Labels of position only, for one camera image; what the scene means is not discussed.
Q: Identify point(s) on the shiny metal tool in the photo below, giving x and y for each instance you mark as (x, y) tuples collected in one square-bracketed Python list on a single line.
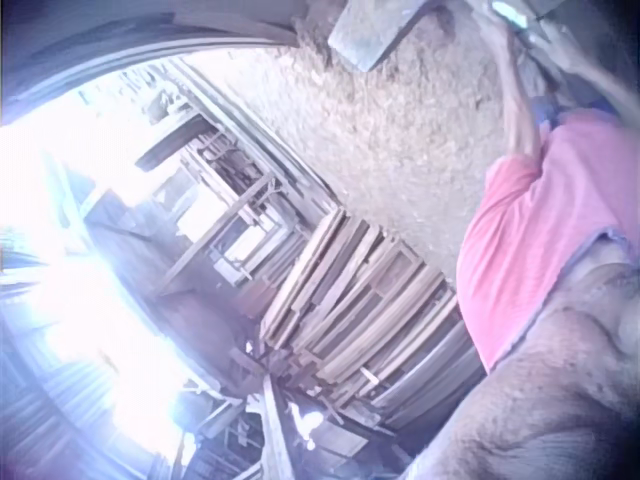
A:
[(509, 11)]

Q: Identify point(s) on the rack of wooden frames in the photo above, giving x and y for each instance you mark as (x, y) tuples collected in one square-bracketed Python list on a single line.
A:
[(225, 200)]

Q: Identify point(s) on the heap of scrap wood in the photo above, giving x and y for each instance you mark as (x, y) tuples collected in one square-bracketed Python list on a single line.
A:
[(280, 430)]

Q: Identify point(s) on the person's legs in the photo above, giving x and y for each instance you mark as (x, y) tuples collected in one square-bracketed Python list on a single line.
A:
[(544, 108)]

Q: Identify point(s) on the stack of wooden boards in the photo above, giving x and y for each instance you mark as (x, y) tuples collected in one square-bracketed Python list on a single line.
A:
[(360, 310)]

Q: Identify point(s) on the long wooden roof beams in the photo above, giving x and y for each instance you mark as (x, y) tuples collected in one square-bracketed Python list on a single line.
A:
[(150, 35)]

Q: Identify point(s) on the person's left hand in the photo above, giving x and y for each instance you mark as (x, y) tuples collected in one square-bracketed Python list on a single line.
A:
[(495, 24)]

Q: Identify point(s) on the corrugated metal sheet wall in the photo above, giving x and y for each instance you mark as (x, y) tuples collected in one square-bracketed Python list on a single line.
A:
[(45, 400)]

